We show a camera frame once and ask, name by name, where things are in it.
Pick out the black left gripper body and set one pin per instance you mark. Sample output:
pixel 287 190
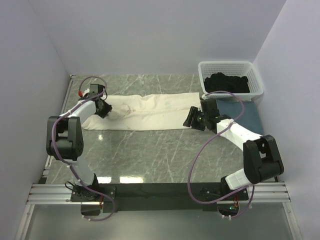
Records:
pixel 105 110

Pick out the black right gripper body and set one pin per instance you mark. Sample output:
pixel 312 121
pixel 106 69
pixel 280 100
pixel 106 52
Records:
pixel 195 120

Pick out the cream white t shirt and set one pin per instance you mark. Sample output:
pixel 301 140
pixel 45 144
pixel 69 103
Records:
pixel 152 112

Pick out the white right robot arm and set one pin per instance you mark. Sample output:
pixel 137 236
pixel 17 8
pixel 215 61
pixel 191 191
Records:
pixel 261 156

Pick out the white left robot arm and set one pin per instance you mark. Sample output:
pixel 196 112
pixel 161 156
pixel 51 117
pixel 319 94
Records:
pixel 64 140

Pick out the black t shirt in basket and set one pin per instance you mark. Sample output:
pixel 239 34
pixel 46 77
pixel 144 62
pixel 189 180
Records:
pixel 221 82

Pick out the folded blue t shirt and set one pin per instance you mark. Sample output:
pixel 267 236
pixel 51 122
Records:
pixel 250 118

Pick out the white plastic laundry basket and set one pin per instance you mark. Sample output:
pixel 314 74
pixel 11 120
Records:
pixel 231 68

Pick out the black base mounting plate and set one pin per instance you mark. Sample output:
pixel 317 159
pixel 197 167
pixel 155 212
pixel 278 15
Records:
pixel 136 197

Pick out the aluminium frame rail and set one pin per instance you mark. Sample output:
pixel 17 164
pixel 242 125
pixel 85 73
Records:
pixel 57 194

